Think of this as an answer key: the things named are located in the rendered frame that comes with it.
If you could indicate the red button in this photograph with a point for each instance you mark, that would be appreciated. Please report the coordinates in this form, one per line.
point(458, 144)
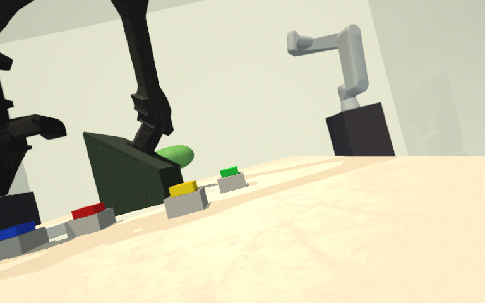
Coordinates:
point(89, 219)

